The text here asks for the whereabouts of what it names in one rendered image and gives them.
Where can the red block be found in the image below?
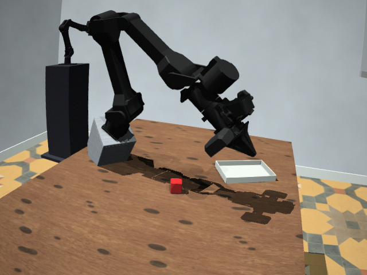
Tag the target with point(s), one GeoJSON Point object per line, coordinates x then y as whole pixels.
{"type": "Point", "coordinates": [176, 186]}

